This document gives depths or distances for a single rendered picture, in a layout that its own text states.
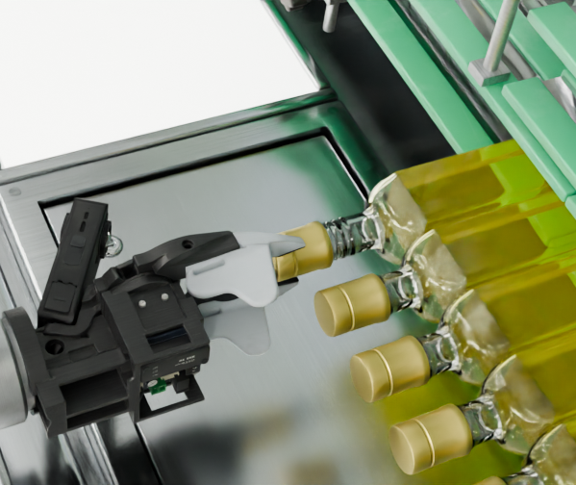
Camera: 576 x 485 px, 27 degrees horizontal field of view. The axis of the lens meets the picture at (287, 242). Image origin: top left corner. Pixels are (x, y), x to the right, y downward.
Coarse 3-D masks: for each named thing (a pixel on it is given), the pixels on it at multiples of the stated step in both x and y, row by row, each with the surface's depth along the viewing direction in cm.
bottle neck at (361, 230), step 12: (348, 216) 89; (360, 216) 89; (372, 216) 89; (336, 228) 88; (348, 228) 88; (360, 228) 88; (372, 228) 88; (336, 240) 87; (348, 240) 88; (360, 240) 88; (372, 240) 88; (336, 252) 88; (348, 252) 88
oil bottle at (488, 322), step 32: (480, 288) 84; (512, 288) 84; (544, 288) 84; (448, 320) 83; (480, 320) 82; (512, 320) 82; (544, 320) 83; (480, 352) 81; (512, 352) 82; (480, 384) 84
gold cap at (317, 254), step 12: (300, 228) 87; (312, 228) 87; (324, 228) 87; (312, 240) 86; (324, 240) 87; (300, 252) 86; (312, 252) 86; (324, 252) 87; (276, 264) 86; (288, 264) 86; (300, 264) 86; (312, 264) 87; (324, 264) 87; (276, 276) 86; (288, 276) 86
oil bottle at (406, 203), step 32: (448, 160) 91; (480, 160) 92; (512, 160) 92; (384, 192) 89; (416, 192) 89; (448, 192) 89; (480, 192) 89; (512, 192) 90; (544, 192) 91; (384, 224) 88; (416, 224) 87; (384, 256) 90
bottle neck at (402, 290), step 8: (392, 272) 86; (400, 272) 86; (408, 272) 86; (384, 280) 85; (392, 280) 85; (400, 280) 85; (408, 280) 85; (392, 288) 85; (400, 288) 85; (408, 288) 85; (416, 288) 85; (392, 296) 85; (400, 296) 85; (408, 296) 85; (416, 296) 85; (392, 304) 85; (400, 304) 85; (408, 304) 86; (416, 304) 86; (392, 312) 85
